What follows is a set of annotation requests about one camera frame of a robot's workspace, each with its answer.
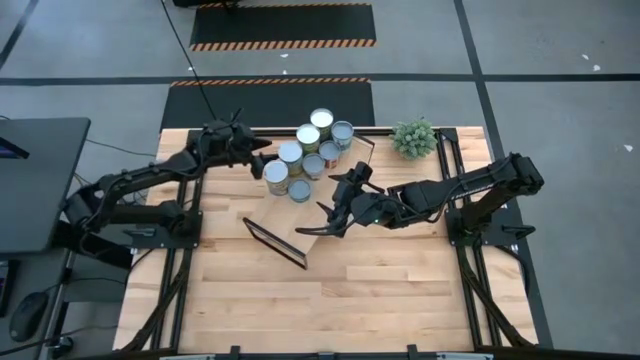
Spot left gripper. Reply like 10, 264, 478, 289
224, 124, 279, 180

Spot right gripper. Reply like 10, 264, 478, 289
294, 160, 389, 239

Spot peaches tin can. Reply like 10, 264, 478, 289
262, 159, 291, 197

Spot tuna fish tin can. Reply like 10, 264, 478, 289
288, 178, 313, 204

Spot green peas tin can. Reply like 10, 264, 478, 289
301, 152, 327, 181

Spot tall tin can olive label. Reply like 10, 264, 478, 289
295, 123, 322, 155

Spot tomatoes tin can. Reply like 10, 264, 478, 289
318, 140, 343, 170

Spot tin can teal label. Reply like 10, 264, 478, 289
330, 120, 355, 151

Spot tall tin can yellow label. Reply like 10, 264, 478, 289
309, 107, 335, 142

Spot black mat hazard stripes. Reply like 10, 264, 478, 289
159, 77, 376, 130
188, 2, 378, 52

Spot small green potted plant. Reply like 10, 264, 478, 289
389, 118, 439, 161

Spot black desk base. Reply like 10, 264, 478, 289
52, 224, 135, 271

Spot black desk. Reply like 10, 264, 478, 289
0, 117, 92, 257

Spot dark screen on desk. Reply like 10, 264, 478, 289
0, 135, 31, 161

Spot black computer mouse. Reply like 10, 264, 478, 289
8, 291, 50, 344

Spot black metal table frame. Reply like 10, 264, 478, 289
117, 127, 539, 360

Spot wooden shelf black metal frame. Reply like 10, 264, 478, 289
241, 127, 376, 271

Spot grey floor cable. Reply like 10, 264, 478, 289
84, 138, 159, 159

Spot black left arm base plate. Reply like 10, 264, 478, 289
132, 209, 204, 250

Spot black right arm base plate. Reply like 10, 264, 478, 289
444, 207, 536, 247

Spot long black floor cable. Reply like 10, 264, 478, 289
159, 0, 221, 124

